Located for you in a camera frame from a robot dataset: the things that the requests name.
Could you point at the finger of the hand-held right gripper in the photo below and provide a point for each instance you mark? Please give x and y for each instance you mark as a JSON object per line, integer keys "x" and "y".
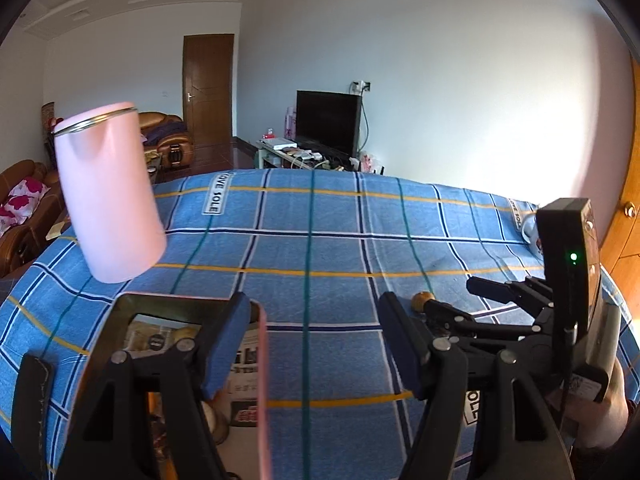
{"x": 520, "y": 292}
{"x": 490, "y": 332}

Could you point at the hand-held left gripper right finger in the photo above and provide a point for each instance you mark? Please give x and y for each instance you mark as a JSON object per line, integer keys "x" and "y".
{"x": 400, "y": 347}

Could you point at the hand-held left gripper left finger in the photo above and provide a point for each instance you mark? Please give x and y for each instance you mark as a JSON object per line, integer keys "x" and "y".
{"x": 225, "y": 345}

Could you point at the pink tin box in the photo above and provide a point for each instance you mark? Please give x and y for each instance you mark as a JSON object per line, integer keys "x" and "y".
{"x": 262, "y": 385}

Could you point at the person's right hand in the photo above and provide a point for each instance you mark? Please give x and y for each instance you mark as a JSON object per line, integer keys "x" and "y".
{"x": 607, "y": 415}

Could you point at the printed paper sheet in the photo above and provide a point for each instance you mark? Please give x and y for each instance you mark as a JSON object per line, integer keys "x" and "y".
{"x": 245, "y": 360}

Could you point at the white printed mug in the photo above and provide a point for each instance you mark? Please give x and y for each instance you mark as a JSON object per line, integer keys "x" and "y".
{"x": 530, "y": 235}

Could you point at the brass door knob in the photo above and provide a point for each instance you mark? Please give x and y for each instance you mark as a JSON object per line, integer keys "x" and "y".
{"x": 629, "y": 208}

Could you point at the light wooden door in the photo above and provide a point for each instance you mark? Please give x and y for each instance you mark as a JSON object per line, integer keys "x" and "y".
{"x": 625, "y": 170}

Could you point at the blue plaid tablecloth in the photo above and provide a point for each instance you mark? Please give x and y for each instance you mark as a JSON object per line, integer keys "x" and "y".
{"x": 325, "y": 240}

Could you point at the pink electric kettle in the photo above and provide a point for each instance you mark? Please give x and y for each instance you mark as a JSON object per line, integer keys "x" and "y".
{"x": 112, "y": 195}

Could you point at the white television stand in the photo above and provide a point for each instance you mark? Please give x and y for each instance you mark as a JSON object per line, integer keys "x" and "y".
{"x": 295, "y": 152}

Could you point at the brown leather armchair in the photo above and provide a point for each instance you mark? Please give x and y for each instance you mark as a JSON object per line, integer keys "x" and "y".
{"x": 167, "y": 140}

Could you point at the brown leather sofa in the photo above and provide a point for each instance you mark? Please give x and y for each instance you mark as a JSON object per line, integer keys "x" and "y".
{"x": 22, "y": 220}

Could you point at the black television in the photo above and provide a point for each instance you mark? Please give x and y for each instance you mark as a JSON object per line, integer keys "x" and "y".
{"x": 327, "y": 120}

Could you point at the pink floral cushion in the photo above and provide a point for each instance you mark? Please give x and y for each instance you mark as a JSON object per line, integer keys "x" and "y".
{"x": 22, "y": 200}

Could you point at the dark brown door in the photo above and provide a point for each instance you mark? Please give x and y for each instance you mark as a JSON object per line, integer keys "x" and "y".
{"x": 207, "y": 90}

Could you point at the wall socket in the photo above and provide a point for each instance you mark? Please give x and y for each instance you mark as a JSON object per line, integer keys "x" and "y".
{"x": 361, "y": 86}

